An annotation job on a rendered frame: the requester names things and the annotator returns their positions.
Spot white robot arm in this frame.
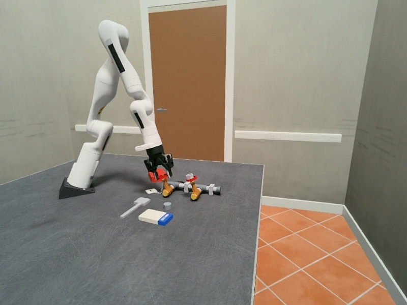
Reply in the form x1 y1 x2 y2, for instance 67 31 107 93
67 20 162 188

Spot grey pipe tee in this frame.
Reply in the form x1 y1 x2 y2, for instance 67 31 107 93
158 173 221 200

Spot red flat rectangular pad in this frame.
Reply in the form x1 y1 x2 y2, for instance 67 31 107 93
148 169 165 182

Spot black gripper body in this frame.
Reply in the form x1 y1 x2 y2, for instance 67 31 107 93
146 144 166 166

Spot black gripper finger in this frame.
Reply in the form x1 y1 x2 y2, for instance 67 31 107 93
144 159 159 180
157 154 174 178

